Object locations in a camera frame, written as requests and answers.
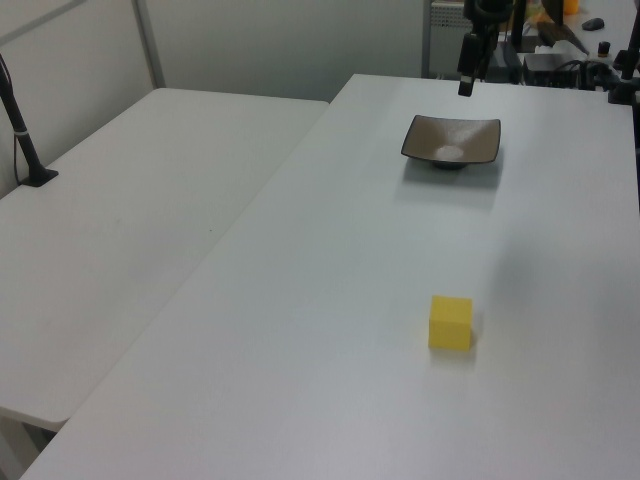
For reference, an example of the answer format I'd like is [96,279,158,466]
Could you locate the square brown ceramic plate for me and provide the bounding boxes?
[399,114,503,172]

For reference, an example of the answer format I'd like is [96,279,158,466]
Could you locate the grey metal partition post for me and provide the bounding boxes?
[132,0,167,91]

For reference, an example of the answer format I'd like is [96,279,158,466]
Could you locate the perforated grey metal panel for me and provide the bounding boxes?
[422,0,469,79]

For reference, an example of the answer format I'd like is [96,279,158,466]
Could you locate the black camera stand pole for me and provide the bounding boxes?
[0,52,60,189]

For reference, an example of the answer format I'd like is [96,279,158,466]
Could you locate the yellow cube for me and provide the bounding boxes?
[428,294,474,352]

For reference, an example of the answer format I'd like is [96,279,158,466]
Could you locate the black clamp stand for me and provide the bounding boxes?
[606,0,640,106]

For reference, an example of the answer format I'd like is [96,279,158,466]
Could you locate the black electronics box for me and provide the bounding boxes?
[522,52,584,87]

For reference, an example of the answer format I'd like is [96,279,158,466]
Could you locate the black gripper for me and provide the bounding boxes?
[458,0,515,98]

